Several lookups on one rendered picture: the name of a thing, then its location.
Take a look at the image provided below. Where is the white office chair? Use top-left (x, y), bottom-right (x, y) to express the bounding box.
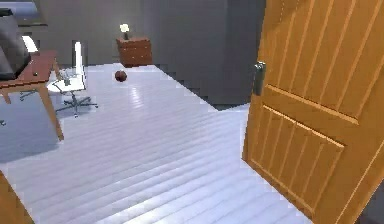
top-left (46, 41), bottom-right (99, 118)

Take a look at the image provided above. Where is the brown ball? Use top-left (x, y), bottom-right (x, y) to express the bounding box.
top-left (114, 70), bottom-right (128, 83)

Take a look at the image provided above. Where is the brown chest of drawers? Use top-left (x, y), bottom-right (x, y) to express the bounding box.
top-left (115, 36), bottom-right (154, 68)

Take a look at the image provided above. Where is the white table lamp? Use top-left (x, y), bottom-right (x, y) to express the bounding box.
top-left (119, 23), bottom-right (131, 41)

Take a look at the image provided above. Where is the orange wooden room door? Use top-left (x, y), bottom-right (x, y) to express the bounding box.
top-left (241, 0), bottom-right (384, 224)

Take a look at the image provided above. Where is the brown wooden desk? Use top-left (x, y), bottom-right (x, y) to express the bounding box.
top-left (0, 50), bottom-right (65, 142)

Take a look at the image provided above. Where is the dark grey monitor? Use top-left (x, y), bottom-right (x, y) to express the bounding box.
top-left (0, 8), bottom-right (32, 81)

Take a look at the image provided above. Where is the orange wooden furniture corner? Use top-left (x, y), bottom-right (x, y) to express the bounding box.
top-left (0, 170), bottom-right (36, 224)

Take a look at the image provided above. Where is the grey door handle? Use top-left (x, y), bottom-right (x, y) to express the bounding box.
top-left (253, 61), bottom-right (267, 97)

